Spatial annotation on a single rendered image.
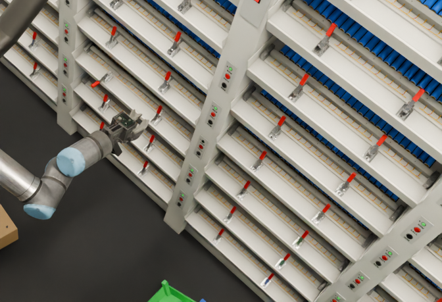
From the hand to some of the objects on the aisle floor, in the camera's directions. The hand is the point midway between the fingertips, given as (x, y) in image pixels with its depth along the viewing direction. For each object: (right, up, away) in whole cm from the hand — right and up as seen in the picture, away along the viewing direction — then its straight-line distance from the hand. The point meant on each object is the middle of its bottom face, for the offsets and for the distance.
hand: (142, 120), depth 211 cm
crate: (+12, -80, +18) cm, 83 cm away
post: (+12, -41, +54) cm, 69 cm away
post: (+64, -85, +38) cm, 114 cm away
